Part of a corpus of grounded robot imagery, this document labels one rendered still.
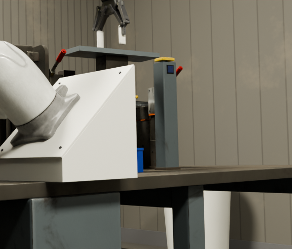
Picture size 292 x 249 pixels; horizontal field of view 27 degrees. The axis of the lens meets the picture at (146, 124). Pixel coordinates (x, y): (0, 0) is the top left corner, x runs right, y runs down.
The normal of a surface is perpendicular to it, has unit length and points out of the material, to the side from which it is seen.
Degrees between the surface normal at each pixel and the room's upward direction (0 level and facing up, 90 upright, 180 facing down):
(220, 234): 94
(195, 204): 90
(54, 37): 90
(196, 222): 90
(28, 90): 102
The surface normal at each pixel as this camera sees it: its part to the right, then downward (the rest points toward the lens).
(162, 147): -0.81, 0.00
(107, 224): 0.68, -0.05
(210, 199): 0.31, 0.01
